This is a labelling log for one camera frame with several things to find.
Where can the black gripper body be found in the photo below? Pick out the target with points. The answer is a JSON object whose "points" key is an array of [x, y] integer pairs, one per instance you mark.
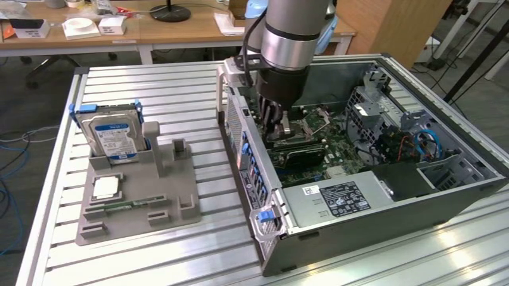
{"points": [[284, 86]]}

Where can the graphics card with metal bracket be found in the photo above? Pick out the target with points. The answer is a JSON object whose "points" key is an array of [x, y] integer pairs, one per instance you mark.
{"points": [[307, 156]]}

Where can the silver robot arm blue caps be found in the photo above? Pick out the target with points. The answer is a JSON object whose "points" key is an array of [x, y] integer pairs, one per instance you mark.
{"points": [[291, 38]]}

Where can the CPU socket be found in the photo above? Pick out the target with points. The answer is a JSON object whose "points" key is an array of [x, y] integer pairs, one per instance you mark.
{"points": [[301, 131]]}

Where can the metal socket cover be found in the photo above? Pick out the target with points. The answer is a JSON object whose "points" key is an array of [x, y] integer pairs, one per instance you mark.
{"points": [[319, 119]]}

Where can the green motherboard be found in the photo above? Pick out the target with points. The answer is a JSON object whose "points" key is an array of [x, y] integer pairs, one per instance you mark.
{"points": [[343, 152]]}

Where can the metal disk bay cage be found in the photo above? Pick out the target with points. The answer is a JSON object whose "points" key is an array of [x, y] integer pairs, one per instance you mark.
{"points": [[367, 119]]}

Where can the silver chipset heatsink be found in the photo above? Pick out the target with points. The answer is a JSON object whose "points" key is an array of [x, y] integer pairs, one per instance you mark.
{"points": [[339, 172]]}

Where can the white paper stack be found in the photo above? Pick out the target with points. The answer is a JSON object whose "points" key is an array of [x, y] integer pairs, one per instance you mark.
{"points": [[229, 25]]}

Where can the grey power supply unit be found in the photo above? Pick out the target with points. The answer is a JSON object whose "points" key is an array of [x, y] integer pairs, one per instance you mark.
{"points": [[343, 196]]}

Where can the brown cardboard box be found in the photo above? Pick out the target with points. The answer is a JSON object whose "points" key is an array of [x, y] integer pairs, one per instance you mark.
{"points": [[237, 9]]}

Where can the blue case latch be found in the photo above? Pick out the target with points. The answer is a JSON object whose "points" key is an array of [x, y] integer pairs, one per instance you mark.
{"points": [[266, 216]]}

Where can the wooden desk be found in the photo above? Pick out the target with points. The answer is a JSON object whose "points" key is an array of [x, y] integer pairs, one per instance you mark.
{"points": [[180, 29]]}

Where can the wooden cabinet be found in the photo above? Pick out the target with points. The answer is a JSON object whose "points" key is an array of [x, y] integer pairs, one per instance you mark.
{"points": [[397, 29]]}

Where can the black lamp base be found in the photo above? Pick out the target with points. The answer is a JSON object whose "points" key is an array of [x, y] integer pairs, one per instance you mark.
{"points": [[170, 14]]}

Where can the black floor box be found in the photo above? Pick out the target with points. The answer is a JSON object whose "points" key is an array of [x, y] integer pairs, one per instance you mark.
{"points": [[436, 64]]}

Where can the open black PC case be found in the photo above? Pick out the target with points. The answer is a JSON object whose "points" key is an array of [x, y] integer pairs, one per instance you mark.
{"points": [[359, 232]]}

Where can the hard disk in blue caddy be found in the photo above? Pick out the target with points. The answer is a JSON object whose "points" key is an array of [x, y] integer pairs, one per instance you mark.
{"points": [[113, 140]]}

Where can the grey parts rack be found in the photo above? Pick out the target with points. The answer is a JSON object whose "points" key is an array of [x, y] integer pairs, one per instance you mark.
{"points": [[140, 205]]}

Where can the green RAM stick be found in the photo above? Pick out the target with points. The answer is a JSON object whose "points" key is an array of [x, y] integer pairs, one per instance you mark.
{"points": [[128, 205]]}

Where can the small white labelled box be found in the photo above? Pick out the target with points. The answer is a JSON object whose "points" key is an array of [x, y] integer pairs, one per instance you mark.
{"points": [[113, 26]]}

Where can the silver CPU chip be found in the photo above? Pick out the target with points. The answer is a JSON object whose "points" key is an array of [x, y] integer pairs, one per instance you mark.
{"points": [[105, 187]]}

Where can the black stand pole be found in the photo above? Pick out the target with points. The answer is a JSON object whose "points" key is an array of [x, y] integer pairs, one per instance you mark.
{"points": [[478, 62]]}

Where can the black office chair base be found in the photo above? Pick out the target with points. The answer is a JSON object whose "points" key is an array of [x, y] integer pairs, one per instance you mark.
{"points": [[51, 61]]}

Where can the grey cup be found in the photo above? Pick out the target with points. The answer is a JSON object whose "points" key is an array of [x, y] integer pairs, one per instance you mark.
{"points": [[54, 3]]}

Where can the white box with black lid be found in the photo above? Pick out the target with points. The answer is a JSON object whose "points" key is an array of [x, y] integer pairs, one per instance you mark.
{"points": [[30, 31]]}

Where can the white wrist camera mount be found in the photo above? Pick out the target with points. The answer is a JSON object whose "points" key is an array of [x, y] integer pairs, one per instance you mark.
{"points": [[249, 64]]}

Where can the white table frame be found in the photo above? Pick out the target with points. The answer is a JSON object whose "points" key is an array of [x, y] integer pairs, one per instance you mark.
{"points": [[451, 35]]}

